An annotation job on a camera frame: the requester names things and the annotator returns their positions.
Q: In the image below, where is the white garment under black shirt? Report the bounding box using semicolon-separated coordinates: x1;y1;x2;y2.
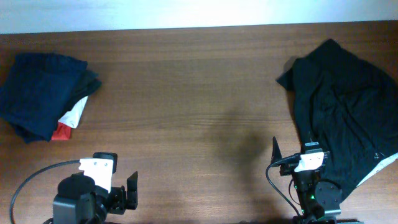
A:
357;153;398;187

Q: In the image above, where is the black unfolded shirt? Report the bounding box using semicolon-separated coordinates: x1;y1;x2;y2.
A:
277;39;397;198

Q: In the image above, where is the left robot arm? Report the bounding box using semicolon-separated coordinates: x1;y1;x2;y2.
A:
45;152;138;224

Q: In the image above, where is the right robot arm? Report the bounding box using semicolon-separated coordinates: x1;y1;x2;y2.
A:
266;138;342;224

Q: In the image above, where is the black folded shirt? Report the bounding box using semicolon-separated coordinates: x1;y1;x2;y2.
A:
60;70;102;117

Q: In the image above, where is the white folded shirt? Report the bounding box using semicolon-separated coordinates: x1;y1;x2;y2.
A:
58;96;88;129

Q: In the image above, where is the red folded shirt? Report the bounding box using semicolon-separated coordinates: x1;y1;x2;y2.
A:
51;122;72;141

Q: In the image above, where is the navy blue shirt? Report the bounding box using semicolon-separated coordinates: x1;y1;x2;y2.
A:
1;53;88;144

